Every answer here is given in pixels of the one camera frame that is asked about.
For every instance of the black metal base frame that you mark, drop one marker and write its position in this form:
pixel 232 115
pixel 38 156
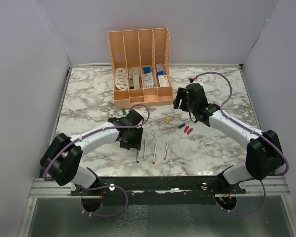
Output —
pixel 156 190

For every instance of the red tipped white pen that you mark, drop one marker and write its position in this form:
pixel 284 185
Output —
pixel 155 152

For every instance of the yellow tipped white pen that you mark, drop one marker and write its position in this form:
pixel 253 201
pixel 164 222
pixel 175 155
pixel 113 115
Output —
pixel 145 149

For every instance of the peach plastic desk organizer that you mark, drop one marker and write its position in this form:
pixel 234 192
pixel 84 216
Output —
pixel 133 49

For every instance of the white box blue lid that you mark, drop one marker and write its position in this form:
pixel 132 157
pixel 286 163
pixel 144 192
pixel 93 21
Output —
pixel 147 76

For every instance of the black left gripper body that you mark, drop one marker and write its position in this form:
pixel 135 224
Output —
pixel 133 139

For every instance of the blue white pen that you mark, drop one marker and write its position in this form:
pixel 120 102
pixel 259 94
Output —
pixel 137 156

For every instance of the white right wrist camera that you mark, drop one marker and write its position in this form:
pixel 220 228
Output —
pixel 195 79

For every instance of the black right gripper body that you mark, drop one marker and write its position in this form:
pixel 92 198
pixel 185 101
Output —
pixel 192 108

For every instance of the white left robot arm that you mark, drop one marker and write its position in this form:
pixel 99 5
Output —
pixel 69 150

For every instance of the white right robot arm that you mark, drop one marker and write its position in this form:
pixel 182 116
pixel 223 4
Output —
pixel 263 150

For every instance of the grey metal flat tool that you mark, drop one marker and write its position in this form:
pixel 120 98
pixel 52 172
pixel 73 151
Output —
pixel 136 79

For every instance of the magenta tipped white pen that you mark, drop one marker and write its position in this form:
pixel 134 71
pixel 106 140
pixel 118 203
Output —
pixel 166 148

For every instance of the white oval packaged item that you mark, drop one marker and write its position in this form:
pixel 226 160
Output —
pixel 121 80

